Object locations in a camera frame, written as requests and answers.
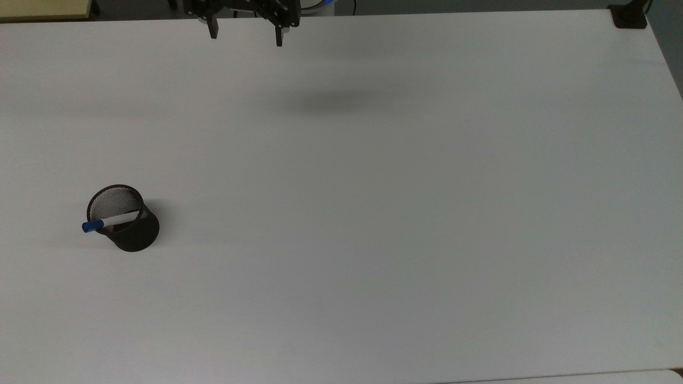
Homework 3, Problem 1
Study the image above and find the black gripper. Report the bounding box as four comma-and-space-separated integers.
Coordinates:
182, 0, 303, 48

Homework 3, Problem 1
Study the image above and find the blue and white marker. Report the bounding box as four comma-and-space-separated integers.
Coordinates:
81, 210, 144, 234

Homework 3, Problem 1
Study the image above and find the yellow wooden table top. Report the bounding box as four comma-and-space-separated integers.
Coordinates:
0, 0, 100, 22

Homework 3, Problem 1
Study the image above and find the black mesh pen cup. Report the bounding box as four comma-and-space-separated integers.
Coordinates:
86, 184, 161, 253

